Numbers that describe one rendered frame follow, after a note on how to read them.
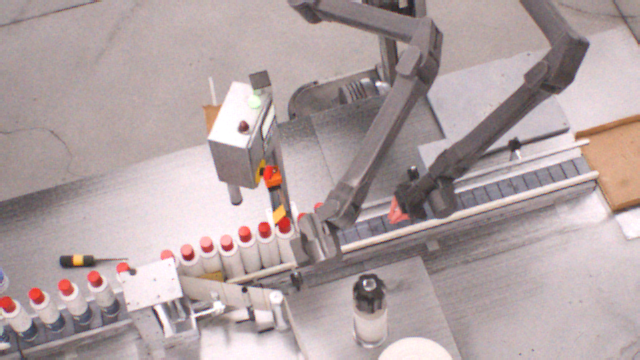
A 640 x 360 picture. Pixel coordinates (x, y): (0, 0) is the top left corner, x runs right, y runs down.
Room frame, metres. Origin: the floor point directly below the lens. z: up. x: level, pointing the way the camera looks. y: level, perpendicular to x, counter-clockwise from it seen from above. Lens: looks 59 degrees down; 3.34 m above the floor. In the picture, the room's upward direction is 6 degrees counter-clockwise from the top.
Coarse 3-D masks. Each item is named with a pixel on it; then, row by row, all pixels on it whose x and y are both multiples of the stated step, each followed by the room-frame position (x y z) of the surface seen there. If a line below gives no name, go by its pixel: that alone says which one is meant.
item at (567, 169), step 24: (552, 168) 1.42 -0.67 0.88; (576, 168) 1.41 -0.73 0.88; (480, 192) 1.36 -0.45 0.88; (504, 192) 1.36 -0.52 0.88; (552, 192) 1.35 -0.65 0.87; (384, 216) 1.32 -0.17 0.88; (432, 216) 1.30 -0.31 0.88; (360, 240) 1.25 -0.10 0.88; (96, 312) 1.12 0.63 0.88; (120, 312) 1.11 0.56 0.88; (48, 336) 1.06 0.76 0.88
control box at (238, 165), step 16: (240, 96) 1.35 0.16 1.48; (272, 96) 1.35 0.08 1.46; (224, 112) 1.31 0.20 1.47; (240, 112) 1.30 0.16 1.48; (256, 112) 1.30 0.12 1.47; (224, 128) 1.27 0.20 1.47; (256, 128) 1.26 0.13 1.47; (224, 144) 1.23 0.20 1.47; (240, 144) 1.22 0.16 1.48; (256, 144) 1.24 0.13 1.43; (272, 144) 1.31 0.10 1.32; (224, 160) 1.23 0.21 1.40; (240, 160) 1.21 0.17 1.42; (256, 160) 1.23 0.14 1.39; (224, 176) 1.23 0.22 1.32; (240, 176) 1.22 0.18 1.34; (256, 176) 1.21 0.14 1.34
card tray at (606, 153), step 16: (592, 128) 1.55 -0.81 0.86; (608, 128) 1.56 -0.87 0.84; (624, 128) 1.55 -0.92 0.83; (592, 144) 1.51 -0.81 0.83; (608, 144) 1.50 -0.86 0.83; (624, 144) 1.50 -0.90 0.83; (592, 160) 1.46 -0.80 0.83; (608, 160) 1.45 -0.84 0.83; (624, 160) 1.45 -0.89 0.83; (608, 176) 1.40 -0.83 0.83; (624, 176) 1.39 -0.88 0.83; (608, 192) 1.35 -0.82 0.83; (624, 192) 1.34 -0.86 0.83
